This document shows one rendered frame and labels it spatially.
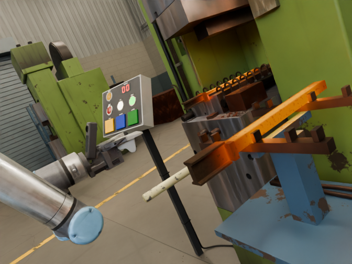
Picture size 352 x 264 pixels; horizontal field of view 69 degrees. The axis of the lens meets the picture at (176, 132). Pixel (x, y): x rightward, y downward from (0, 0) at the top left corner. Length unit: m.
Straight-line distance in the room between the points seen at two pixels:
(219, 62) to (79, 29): 9.04
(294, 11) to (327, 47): 0.14
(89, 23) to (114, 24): 0.97
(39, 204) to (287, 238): 0.56
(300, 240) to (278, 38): 0.60
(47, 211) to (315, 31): 0.85
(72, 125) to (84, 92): 0.75
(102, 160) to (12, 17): 9.09
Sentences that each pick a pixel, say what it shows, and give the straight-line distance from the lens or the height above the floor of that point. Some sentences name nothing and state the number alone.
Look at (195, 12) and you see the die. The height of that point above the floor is 1.30.
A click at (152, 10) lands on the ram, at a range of 1.19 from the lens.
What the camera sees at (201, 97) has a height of 1.00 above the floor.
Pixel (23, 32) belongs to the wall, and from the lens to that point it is 9.68.
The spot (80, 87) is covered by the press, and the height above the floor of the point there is 1.71.
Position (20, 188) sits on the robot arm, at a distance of 0.67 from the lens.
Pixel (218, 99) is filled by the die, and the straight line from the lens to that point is 1.00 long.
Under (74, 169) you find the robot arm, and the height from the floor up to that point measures 0.98.
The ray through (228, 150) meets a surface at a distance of 0.48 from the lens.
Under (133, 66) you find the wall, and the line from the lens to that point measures 10.60.
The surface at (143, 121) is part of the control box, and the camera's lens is 1.32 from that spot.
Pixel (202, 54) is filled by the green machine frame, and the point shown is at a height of 1.16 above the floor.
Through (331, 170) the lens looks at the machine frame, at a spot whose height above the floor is 0.62.
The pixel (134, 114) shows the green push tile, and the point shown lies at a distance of 1.36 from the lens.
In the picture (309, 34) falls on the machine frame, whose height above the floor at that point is 1.07.
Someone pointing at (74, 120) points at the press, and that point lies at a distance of 5.84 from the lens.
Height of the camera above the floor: 1.11
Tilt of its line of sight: 11 degrees down
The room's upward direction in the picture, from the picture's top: 23 degrees counter-clockwise
